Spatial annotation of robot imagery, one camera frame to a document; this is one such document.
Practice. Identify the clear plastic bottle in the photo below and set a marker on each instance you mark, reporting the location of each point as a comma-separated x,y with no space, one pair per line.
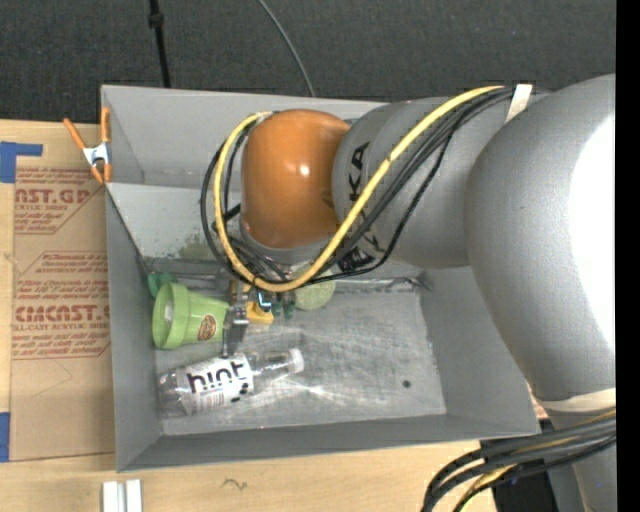
220,382

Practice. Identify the black cylinder on white bracket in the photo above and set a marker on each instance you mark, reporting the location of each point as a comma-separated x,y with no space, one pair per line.
356,261

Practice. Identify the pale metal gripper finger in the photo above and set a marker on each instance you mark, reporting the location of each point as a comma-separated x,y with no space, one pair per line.
235,334

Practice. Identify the dark green round piece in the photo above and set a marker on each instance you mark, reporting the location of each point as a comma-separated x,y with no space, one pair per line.
158,283

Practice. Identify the brown cardboard board red print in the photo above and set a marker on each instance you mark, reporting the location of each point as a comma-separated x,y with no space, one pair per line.
60,390

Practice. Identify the light green plastic cup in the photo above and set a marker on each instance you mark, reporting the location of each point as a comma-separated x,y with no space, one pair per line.
182,317

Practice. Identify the small yellow block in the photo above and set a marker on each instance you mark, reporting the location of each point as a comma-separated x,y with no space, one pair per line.
259,316

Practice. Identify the pale green ball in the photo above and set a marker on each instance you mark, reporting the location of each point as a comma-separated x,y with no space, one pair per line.
316,297

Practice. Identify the grey metal bin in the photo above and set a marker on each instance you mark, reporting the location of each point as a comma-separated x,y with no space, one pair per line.
360,360

